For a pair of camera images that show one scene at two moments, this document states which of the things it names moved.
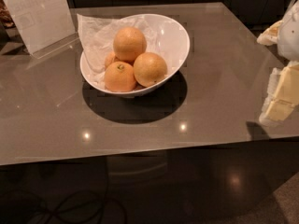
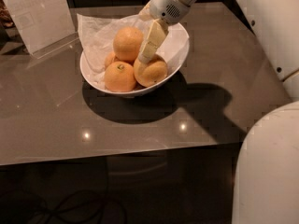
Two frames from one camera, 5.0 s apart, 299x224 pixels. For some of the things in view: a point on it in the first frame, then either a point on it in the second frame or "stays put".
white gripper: x=290 y=36 → x=165 y=6
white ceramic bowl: x=172 y=44 stays put
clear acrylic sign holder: x=42 y=16 stays put
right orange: x=149 y=70 stays put
